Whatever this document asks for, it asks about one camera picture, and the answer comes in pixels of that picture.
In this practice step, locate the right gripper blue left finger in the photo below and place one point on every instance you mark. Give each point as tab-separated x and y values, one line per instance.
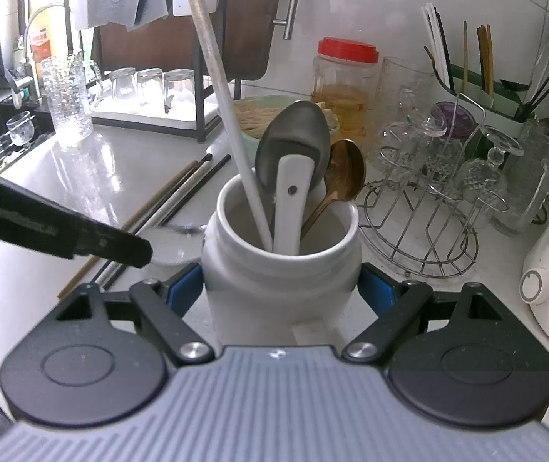
161	307

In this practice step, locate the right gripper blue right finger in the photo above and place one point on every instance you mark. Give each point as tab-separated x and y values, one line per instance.
397	305

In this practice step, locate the white ceramic utensil jar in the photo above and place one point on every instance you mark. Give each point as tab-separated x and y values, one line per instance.
261	298

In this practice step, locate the copper gold spoon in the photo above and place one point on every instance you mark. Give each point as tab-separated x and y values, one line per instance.
344	178

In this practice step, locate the white ceramic soup spoon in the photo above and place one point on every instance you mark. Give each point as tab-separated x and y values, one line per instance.
292	187

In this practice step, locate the large steel spoon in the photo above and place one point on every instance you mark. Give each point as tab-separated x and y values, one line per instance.
301	128

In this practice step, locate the white chopstick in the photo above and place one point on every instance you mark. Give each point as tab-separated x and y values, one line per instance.
212	58
104	277

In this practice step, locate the chrome kitchen faucet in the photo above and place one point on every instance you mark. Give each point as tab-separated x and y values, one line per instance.
17	68

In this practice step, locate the wine glass in sink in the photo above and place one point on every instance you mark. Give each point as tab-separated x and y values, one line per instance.
21	129

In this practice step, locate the brown wooden chopstick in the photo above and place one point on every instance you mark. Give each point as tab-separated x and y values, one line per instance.
131	223

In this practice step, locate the upturned drinking glass left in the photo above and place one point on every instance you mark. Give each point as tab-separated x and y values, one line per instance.
123	83

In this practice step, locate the upturned drinking glass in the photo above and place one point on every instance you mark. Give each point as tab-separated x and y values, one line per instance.
123	83
178	89
150	88

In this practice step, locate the yellow detergent bottle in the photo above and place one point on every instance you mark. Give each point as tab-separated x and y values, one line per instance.
46	34

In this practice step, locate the upturned drinking glass middle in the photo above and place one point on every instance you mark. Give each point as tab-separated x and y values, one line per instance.
150	88

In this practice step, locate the black dish rack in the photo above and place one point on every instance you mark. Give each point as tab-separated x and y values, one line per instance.
139	33

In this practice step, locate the green basket of sticks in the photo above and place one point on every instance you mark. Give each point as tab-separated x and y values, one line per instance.
255	113

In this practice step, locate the upturned drinking glass right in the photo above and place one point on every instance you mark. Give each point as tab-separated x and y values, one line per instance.
178	89

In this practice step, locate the green chopstick holder caddy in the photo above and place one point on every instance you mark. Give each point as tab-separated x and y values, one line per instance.
506	98

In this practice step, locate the red lid plastic jar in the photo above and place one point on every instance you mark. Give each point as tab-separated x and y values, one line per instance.
343	81

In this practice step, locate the wooden cutting board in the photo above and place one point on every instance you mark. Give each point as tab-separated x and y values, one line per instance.
246	27

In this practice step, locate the wire glass drying rack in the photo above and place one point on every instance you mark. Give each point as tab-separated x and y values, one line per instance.
430	190

